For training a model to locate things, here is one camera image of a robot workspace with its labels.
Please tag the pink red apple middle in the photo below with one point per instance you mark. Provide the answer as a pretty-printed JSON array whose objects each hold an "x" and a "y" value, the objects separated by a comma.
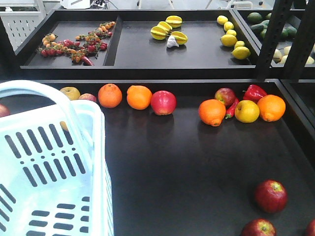
[{"x": 163, "y": 102}]

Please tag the orange near pink apple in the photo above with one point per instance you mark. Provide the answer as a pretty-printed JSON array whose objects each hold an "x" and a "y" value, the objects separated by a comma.
[{"x": 138, "y": 97}]

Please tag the black wooden produce stand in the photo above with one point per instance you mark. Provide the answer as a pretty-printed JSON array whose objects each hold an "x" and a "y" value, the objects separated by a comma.
[{"x": 174, "y": 175}]

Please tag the orange with navel top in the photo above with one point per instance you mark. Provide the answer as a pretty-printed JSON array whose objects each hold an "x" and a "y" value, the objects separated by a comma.
[{"x": 109, "y": 96}]

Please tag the orange left of group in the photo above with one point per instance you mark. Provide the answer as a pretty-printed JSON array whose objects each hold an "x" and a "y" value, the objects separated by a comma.
[{"x": 212, "y": 112}]

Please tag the orange of group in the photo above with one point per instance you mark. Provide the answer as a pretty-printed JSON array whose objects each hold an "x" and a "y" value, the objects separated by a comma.
[
  {"x": 212, "y": 112},
  {"x": 271, "y": 108}
]

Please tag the red-green apple behind group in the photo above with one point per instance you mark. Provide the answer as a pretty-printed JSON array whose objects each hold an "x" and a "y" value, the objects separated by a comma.
[{"x": 226, "y": 96}]

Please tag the red chili pepper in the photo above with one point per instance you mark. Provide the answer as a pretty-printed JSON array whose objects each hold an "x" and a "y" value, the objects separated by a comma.
[{"x": 230, "y": 112}]

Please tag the small red striped apple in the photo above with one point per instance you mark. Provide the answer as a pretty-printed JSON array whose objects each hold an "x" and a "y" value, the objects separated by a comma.
[{"x": 88, "y": 96}]

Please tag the white garlic bulb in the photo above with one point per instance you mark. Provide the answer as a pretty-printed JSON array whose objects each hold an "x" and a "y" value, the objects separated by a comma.
[{"x": 171, "y": 42}]

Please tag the yellow starfruit right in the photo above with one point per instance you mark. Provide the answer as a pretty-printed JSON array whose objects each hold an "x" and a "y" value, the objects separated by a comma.
[{"x": 180, "y": 37}]

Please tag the yellow starfruit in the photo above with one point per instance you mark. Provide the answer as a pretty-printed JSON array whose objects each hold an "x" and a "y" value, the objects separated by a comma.
[
  {"x": 158, "y": 33},
  {"x": 180, "y": 37},
  {"x": 174, "y": 21}
]

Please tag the yellow starfruit left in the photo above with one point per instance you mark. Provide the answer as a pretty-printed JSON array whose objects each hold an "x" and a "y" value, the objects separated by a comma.
[{"x": 158, "y": 33}]

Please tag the yellow apple back left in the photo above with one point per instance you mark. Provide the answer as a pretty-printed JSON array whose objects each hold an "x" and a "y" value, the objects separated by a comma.
[{"x": 71, "y": 92}]

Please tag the yellow apple in group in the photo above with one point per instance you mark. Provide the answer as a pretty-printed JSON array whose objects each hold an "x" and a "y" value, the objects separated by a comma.
[{"x": 247, "y": 111}]

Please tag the yellow starfruit back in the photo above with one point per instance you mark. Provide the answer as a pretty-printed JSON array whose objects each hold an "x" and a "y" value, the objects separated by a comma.
[{"x": 174, "y": 21}]

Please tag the red bell pepper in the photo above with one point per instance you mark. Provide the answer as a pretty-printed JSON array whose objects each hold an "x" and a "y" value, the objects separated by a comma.
[{"x": 254, "y": 93}]

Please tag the cherry tomato vine bunch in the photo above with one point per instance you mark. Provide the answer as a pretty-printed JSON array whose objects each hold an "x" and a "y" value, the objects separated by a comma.
[{"x": 82, "y": 48}]

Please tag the large lemon middle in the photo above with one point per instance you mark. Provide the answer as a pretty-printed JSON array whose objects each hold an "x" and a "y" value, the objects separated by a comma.
[{"x": 228, "y": 40}]

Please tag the large lemon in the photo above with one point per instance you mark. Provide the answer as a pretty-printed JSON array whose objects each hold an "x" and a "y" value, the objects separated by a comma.
[
  {"x": 241, "y": 52},
  {"x": 228, "y": 40}
]

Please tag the large lemon front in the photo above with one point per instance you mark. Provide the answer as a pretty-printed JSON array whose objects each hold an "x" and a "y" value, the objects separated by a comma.
[{"x": 241, "y": 52}]

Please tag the orange right of group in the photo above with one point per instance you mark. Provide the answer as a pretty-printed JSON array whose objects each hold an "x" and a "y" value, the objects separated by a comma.
[{"x": 271, "y": 108}]

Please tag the dark red apple front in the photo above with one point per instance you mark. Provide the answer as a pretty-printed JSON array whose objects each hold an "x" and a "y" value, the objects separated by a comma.
[{"x": 271, "y": 196}]

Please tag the red apple bottom edge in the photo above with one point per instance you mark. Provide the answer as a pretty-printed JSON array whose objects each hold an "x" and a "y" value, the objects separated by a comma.
[{"x": 259, "y": 227}]

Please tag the red apple at stand corner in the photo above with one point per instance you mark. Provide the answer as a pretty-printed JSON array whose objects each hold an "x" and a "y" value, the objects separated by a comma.
[{"x": 4, "y": 111}]

